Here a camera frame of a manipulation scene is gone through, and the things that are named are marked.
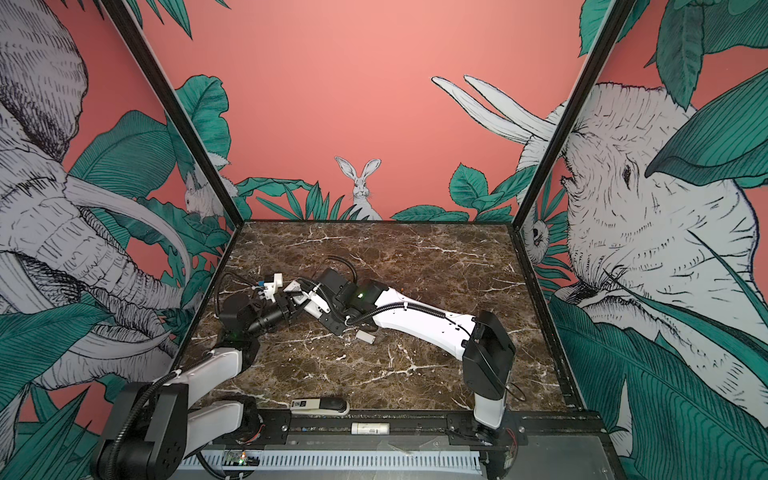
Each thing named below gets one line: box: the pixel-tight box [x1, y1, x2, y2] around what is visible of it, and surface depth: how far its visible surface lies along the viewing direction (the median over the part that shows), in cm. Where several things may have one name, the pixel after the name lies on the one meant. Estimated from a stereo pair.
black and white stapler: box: [290, 398, 350, 416], surface depth 76 cm
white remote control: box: [283, 280, 323, 319], surface depth 80 cm
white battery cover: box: [356, 330, 376, 345], surface depth 92 cm
